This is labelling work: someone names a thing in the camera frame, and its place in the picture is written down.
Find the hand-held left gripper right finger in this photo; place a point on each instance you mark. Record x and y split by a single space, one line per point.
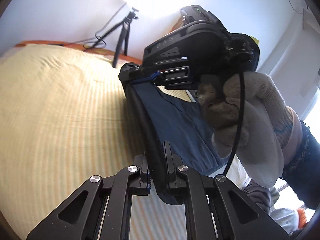
172 177

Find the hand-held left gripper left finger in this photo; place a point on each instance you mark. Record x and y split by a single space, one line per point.
143 177

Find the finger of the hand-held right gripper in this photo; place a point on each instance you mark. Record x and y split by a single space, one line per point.
131 71

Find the dark pants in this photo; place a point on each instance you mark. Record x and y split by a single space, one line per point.
180 125

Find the person's right hand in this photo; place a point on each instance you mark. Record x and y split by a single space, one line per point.
262 110

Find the black tripod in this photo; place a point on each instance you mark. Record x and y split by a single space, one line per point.
122 37

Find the striped yellow bed blanket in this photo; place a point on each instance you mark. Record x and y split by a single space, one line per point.
62 105

